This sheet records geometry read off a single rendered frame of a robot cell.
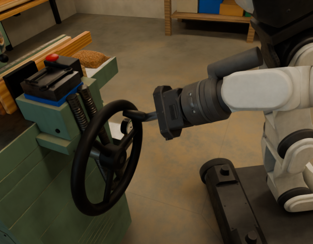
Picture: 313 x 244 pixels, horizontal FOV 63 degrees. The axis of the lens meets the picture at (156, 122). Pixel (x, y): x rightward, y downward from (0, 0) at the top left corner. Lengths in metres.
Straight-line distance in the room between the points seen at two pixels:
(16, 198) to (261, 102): 0.58
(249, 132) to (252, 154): 0.21
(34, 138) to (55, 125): 0.08
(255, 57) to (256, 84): 0.06
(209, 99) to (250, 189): 0.97
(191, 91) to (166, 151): 1.27
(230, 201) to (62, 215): 0.77
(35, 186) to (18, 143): 0.14
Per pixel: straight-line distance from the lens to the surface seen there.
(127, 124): 0.92
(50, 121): 0.62
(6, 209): 0.70
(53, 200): 0.81
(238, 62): 0.48
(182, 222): 1.44
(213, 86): 0.48
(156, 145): 1.79
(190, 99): 0.49
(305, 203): 1.26
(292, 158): 0.97
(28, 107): 0.65
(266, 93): 0.43
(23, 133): 0.65
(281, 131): 0.93
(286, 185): 1.19
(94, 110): 0.64
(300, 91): 0.43
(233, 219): 1.26
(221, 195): 1.32
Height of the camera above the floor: 1.27
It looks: 40 degrees down
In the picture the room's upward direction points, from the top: 4 degrees counter-clockwise
